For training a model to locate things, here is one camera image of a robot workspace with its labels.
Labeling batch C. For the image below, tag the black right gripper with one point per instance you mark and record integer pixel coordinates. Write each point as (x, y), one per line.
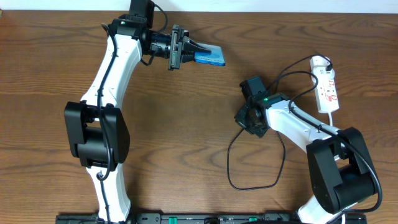
(241, 117)

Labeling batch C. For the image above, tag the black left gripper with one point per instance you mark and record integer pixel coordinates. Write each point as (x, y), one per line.
(174, 47)

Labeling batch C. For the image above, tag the blue Samsung Galaxy smartphone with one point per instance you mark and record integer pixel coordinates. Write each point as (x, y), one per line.
(215, 57)

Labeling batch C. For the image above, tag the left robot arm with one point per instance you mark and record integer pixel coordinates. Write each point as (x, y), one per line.
(96, 130)

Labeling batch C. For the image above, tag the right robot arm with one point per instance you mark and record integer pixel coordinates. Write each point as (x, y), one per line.
(344, 181)

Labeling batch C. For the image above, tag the white USB charger adapter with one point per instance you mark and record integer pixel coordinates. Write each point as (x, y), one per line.
(322, 68)

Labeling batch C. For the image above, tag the white power strip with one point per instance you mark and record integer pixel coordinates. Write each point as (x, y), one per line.
(325, 91)

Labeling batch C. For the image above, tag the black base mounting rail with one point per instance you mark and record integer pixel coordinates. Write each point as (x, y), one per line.
(156, 218)

